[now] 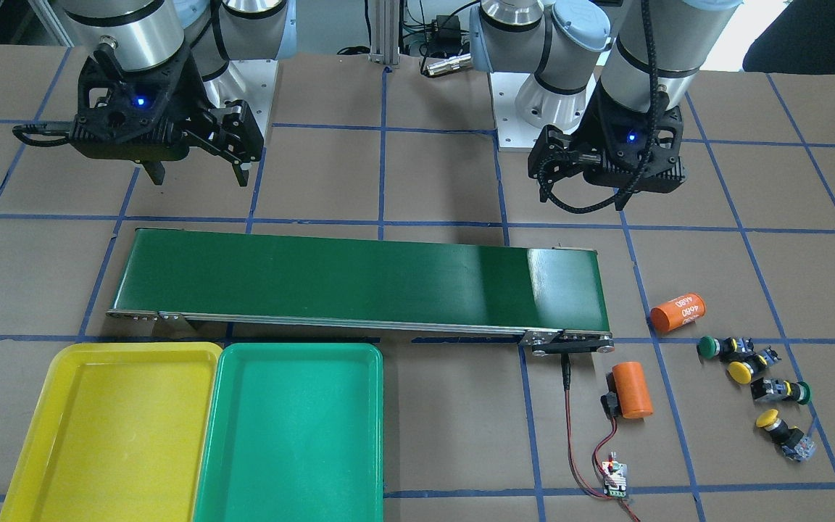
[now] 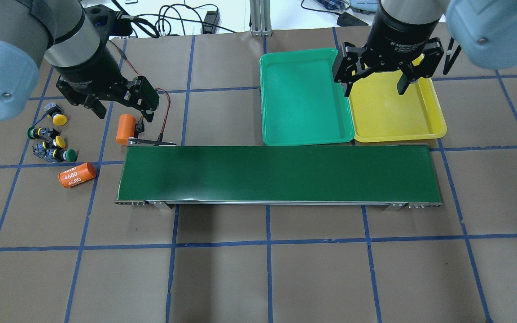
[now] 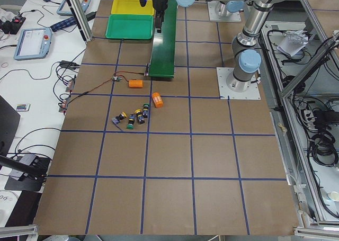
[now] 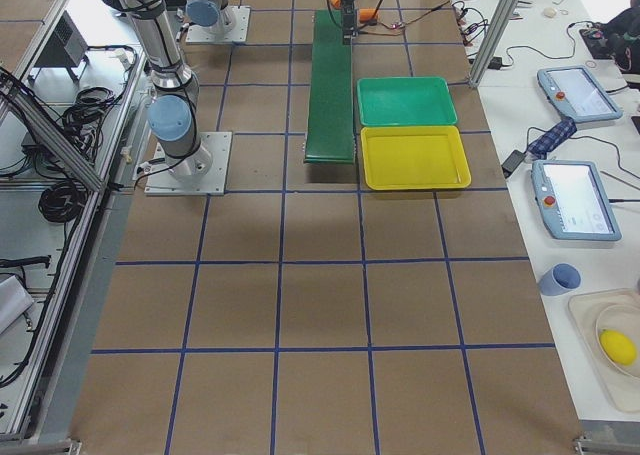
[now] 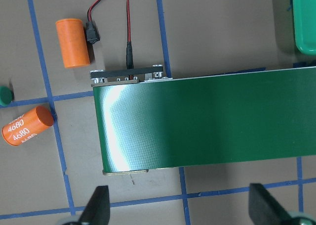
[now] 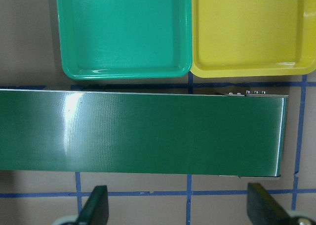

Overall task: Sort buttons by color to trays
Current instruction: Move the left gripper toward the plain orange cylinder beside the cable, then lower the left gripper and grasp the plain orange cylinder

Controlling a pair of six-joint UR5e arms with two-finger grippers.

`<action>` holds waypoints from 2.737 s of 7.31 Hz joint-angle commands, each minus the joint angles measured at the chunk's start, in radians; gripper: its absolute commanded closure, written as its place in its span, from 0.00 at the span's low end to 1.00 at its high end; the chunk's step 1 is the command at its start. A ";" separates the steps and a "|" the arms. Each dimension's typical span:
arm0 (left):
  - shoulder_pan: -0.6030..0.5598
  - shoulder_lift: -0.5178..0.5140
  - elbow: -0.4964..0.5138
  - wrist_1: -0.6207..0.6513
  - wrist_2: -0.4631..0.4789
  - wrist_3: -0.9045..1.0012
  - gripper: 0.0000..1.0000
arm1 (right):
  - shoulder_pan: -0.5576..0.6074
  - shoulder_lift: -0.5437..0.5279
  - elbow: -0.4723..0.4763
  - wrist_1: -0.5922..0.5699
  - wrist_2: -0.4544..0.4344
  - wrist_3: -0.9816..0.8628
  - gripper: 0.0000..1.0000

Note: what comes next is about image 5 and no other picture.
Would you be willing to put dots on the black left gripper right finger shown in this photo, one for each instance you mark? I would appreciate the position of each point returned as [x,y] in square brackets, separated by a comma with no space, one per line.
[264,209]

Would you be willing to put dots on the plain orange cylinder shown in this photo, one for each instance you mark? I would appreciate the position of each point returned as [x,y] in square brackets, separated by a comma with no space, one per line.
[72,43]

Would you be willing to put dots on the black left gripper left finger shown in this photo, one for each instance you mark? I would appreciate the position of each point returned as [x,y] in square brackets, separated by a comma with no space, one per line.
[97,211]

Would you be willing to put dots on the green plastic tray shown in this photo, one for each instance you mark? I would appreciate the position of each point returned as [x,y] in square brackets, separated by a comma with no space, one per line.
[304,15]

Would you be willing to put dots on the orange cylinder marked 4680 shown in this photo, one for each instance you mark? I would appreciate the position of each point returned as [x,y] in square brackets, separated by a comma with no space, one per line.
[27,126]

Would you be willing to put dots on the green conveyor belt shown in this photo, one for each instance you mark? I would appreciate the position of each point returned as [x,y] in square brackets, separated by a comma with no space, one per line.
[207,120]

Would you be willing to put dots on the green push button switch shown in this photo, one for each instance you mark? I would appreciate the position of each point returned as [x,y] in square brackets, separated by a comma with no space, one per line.
[5,96]

